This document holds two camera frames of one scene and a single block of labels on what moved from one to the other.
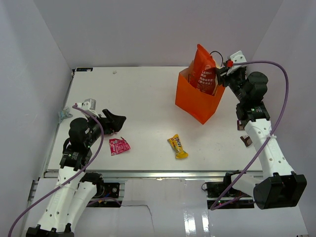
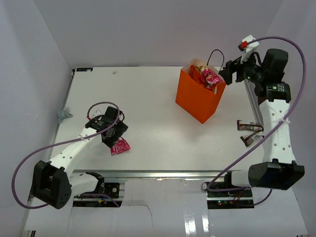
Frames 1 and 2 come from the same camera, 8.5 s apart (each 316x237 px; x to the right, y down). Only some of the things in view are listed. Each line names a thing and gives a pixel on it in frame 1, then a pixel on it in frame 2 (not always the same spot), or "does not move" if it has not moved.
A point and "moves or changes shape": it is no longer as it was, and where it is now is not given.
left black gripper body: [97, 127] to [119, 129]
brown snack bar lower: [247, 141] does not move
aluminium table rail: [143, 175] does not move
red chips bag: [203, 75] moves or changes shape
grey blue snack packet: [64, 113] does not move
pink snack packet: [117, 146] does not move
